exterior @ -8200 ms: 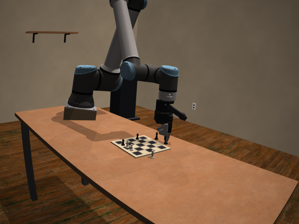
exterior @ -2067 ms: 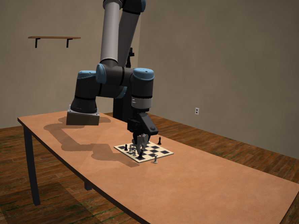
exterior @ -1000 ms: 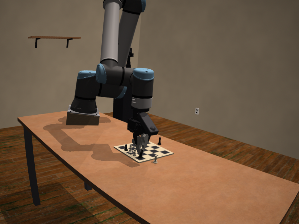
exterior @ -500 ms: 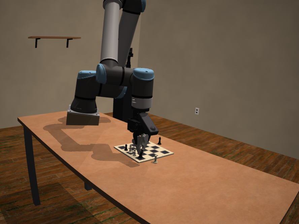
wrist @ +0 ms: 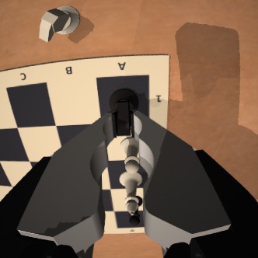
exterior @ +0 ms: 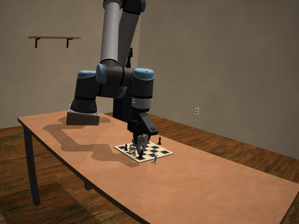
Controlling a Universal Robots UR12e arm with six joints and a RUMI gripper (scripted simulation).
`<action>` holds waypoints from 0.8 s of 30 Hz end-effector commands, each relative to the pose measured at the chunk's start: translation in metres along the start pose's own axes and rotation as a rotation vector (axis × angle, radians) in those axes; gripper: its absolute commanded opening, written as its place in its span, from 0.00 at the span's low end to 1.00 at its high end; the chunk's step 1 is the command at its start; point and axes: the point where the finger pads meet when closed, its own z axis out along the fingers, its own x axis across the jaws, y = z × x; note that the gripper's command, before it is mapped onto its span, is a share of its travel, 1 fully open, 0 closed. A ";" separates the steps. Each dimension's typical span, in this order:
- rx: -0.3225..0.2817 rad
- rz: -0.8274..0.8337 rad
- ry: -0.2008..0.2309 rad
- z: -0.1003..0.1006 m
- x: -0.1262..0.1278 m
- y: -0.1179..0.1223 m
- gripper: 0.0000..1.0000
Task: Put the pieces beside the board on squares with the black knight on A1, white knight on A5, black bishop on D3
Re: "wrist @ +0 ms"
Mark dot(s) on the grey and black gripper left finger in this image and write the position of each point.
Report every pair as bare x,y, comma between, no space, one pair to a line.
58,202

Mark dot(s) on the black and cream chessboard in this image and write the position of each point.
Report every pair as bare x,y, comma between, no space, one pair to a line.
43,106

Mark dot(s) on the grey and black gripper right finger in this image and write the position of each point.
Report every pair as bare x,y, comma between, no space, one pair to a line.
190,198

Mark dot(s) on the white chess bishop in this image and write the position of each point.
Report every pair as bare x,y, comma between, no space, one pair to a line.
131,181

